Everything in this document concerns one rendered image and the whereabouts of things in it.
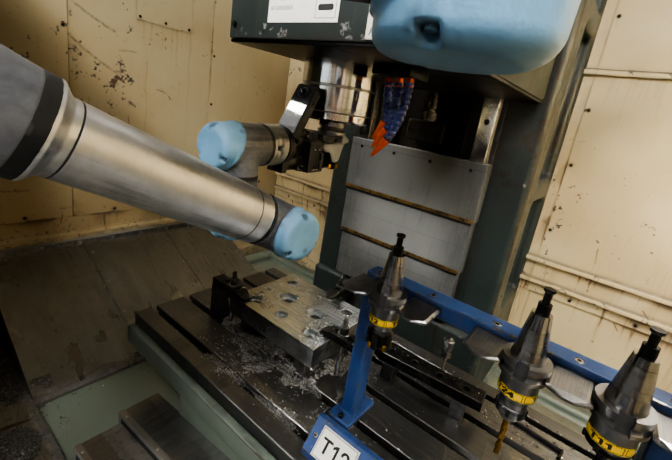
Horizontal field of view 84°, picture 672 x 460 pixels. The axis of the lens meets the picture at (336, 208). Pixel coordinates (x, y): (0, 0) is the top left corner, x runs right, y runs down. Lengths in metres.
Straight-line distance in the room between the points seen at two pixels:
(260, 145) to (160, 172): 0.25
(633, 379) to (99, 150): 0.60
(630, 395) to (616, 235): 0.98
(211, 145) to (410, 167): 0.77
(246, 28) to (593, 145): 1.15
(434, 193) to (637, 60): 0.73
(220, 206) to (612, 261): 1.33
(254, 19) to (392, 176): 0.71
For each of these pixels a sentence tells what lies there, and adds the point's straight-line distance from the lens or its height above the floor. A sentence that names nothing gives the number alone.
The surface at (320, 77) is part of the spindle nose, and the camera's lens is 0.79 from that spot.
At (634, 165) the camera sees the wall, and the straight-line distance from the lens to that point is 1.50.
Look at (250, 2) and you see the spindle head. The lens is 0.78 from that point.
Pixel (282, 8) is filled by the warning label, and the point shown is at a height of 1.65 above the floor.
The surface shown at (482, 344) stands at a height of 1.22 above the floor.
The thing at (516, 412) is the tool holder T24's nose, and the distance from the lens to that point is 0.63.
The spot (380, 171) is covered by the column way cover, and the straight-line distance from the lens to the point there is 1.29.
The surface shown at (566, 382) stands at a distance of 0.61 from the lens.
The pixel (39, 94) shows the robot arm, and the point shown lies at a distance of 0.37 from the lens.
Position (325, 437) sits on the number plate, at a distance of 0.78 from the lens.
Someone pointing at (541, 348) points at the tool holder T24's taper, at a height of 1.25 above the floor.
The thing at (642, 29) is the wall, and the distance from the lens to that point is 1.54.
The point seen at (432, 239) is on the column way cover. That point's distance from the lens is 1.23.
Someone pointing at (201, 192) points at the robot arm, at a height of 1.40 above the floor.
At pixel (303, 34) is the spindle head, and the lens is 0.67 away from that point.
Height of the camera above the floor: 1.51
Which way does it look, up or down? 15 degrees down
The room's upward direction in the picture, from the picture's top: 9 degrees clockwise
